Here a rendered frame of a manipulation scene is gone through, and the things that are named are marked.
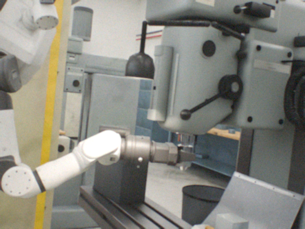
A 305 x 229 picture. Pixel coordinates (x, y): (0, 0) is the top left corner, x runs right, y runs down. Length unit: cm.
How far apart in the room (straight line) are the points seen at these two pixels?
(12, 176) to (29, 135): 171
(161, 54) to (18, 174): 49
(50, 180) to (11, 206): 178
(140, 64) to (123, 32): 1010
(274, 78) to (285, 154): 30
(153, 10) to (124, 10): 995
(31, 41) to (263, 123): 72
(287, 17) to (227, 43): 24
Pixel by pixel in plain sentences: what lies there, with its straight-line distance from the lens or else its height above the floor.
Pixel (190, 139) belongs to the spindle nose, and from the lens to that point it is 105.
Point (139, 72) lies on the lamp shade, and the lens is 82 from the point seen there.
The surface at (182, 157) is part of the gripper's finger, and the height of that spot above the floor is 124.
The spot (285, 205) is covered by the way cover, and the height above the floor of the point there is 110.
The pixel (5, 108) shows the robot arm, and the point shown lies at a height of 134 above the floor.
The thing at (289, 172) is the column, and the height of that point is 120.
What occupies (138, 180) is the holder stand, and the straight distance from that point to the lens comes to 139.
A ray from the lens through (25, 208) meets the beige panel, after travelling 279.
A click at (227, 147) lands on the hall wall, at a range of 719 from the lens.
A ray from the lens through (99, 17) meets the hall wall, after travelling 1068.
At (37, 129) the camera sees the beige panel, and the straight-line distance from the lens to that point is 266.
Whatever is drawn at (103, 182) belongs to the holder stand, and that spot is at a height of 104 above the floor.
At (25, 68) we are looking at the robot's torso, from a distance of 110.
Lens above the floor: 141
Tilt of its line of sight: 3 degrees down
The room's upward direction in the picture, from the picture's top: 6 degrees clockwise
